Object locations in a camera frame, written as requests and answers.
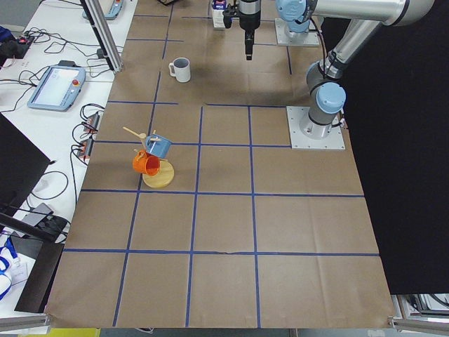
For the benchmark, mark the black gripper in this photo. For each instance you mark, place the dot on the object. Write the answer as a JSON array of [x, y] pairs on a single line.
[[249, 15]]

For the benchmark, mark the blue white milk carton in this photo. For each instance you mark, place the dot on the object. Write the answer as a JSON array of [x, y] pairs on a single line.
[[217, 9]]

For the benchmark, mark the white mug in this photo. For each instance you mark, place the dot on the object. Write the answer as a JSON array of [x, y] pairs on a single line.
[[180, 69]]

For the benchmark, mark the blue teach pendant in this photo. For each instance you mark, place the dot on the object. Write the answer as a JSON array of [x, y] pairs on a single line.
[[58, 88], [111, 8]]

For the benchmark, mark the blue mug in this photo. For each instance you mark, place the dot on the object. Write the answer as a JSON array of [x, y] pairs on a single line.
[[157, 145]]

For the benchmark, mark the wooden mug tree stand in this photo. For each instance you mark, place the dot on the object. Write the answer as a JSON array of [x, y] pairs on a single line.
[[166, 172]]

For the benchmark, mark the orange mug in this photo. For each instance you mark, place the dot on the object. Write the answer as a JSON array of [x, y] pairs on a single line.
[[146, 163]]

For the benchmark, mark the black monitor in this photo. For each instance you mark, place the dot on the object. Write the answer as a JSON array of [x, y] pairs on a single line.
[[22, 166]]

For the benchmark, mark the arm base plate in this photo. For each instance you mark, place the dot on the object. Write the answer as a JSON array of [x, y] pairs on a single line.
[[306, 135], [284, 37]]

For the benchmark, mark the aluminium frame post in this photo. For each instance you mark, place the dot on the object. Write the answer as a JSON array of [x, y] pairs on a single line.
[[103, 34]]

